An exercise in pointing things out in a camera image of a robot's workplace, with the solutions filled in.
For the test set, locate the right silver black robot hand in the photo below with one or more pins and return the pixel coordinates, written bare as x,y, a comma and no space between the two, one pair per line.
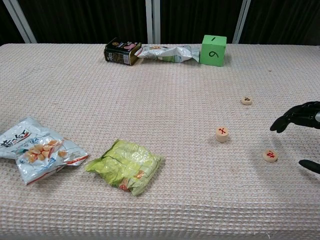
300,115

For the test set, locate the wooden chess piece red mark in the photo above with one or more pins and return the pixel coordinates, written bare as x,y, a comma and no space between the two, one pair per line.
270,155
222,131

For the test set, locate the wooden chess piece black mark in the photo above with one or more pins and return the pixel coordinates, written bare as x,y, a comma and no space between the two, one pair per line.
246,100

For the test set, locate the green numbered foam cube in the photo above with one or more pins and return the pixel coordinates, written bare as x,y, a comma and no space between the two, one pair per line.
212,53

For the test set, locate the beige waffle tablecloth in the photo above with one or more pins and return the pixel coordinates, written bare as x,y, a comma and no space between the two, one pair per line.
160,100

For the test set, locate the silver crumpled snack bag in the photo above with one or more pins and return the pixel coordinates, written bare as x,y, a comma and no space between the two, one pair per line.
167,53

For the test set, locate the yellow green snack bag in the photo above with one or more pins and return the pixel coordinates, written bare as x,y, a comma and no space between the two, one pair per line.
125,165

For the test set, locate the black food tin can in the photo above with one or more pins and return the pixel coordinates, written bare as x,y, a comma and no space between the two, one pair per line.
120,54

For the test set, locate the dark green pleated curtain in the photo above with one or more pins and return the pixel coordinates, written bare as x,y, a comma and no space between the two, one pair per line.
87,20

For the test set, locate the white blue snack bag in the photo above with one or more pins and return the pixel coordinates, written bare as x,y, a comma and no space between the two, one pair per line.
37,150

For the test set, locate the white frame post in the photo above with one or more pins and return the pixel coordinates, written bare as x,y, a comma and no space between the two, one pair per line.
152,20
21,22
241,22

